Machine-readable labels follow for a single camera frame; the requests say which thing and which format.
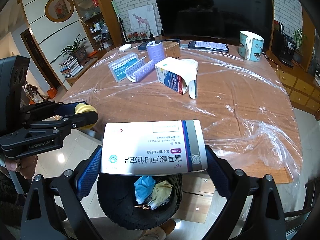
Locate blue paper pouch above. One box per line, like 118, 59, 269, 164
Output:
134, 176, 156, 204

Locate translucent plastic box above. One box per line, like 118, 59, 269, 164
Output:
108, 53, 139, 82

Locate blue white medicine box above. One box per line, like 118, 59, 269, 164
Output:
155, 57, 197, 99

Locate brown cardboard box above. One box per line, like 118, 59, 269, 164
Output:
162, 41, 181, 59

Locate yellow paper pouch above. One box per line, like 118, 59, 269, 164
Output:
134, 180, 172, 210

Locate black trash bin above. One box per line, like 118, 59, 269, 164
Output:
97, 173, 183, 230

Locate person left hand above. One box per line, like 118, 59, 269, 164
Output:
5, 155, 38, 179

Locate brown slipper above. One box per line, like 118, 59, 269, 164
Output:
138, 219, 176, 240

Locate potted plant on books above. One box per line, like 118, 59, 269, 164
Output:
61, 34, 87, 64

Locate clear plastic table cover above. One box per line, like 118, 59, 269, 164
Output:
62, 43, 302, 184

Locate wooden drawer cabinet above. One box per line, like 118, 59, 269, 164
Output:
267, 50, 320, 121

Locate white oval mouse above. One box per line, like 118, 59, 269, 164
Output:
118, 44, 132, 52

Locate blue butterfly ceramic mug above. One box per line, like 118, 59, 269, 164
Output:
239, 30, 264, 62

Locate red flower framed ornament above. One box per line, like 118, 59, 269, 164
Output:
125, 31, 150, 42

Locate dark blue case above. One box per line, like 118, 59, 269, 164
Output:
138, 38, 181, 51

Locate black coffee machine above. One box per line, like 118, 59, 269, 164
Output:
271, 20, 296, 68

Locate black smartphone lit screen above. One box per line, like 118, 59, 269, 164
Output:
188, 41, 229, 53

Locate green potted plant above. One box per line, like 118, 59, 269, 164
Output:
293, 28, 308, 63

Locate large black television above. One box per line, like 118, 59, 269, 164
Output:
156, 0, 273, 50

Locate round framed wall picture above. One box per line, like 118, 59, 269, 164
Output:
44, 0, 74, 22

